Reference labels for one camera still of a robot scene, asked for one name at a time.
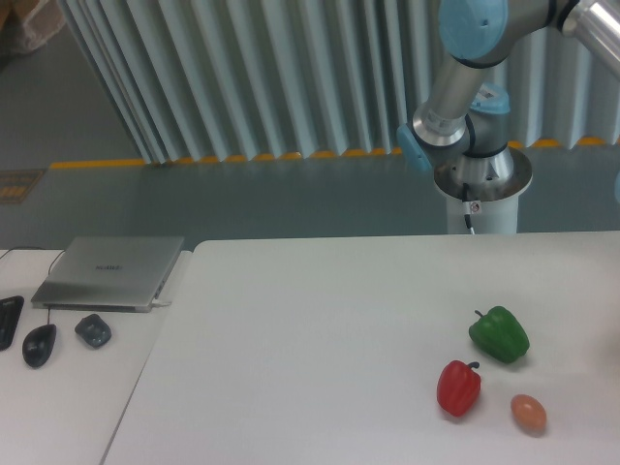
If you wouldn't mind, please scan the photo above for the black keyboard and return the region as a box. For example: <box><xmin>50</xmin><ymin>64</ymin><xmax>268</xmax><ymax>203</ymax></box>
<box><xmin>0</xmin><ymin>295</ymin><xmax>24</xmax><ymax>351</ymax></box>

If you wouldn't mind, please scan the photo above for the red bell pepper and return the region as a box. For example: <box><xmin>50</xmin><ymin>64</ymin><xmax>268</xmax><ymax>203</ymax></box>
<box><xmin>436</xmin><ymin>360</ymin><xmax>481</xmax><ymax>418</ymax></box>

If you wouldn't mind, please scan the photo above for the brown egg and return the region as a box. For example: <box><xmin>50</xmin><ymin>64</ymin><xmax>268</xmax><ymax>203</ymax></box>
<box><xmin>511</xmin><ymin>394</ymin><xmax>547</xmax><ymax>431</ymax></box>

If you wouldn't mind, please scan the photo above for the black mouse cable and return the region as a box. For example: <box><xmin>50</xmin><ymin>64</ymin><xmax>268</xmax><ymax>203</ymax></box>
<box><xmin>0</xmin><ymin>245</ymin><xmax>67</xmax><ymax>326</ymax></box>

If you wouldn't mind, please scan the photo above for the dark grey small device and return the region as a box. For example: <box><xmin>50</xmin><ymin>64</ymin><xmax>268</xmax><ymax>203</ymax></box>
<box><xmin>75</xmin><ymin>314</ymin><xmax>112</xmax><ymax>349</ymax></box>

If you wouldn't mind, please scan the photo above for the silver closed laptop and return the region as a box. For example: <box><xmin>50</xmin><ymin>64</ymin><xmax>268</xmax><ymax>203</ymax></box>
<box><xmin>31</xmin><ymin>236</ymin><xmax>184</xmax><ymax>312</ymax></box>

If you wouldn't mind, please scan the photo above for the black computer mouse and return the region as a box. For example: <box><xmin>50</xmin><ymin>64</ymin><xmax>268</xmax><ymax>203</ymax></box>
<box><xmin>22</xmin><ymin>324</ymin><xmax>57</xmax><ymax>368</ymax></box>

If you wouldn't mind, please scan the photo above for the green bell pepper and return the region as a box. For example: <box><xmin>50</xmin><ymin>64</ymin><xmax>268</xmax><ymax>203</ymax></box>
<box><xmin>468</xmin><ymin>306</ymin><xmax>530</xmax><ymax>364</ymax></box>

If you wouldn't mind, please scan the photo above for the corrugated metal partition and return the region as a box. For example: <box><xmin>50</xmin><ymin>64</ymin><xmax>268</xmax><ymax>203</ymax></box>
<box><xmin>60</xmin><ymin>1</ymin><xmax>619</xmax><ymax>163</ymax></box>

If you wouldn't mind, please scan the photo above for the cardboard box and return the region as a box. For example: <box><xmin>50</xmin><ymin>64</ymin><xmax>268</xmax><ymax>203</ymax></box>
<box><xmin>1</xmin><ymin>0</ymin><xmax>66</xmax><ymax>57</ymax></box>

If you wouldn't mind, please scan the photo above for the black pedestal cable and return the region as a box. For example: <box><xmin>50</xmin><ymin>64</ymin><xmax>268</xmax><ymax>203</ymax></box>
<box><xmin>460</xmin><ymin>181</ymin><xmax>477</xmax><ymax>236</ymax></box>

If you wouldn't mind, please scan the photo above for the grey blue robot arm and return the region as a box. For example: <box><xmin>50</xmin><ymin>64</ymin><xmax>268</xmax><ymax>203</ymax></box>
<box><xmin>397</xmin><ymin>1</ymin><xmax>619</xmax><ymax>202</ymax></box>

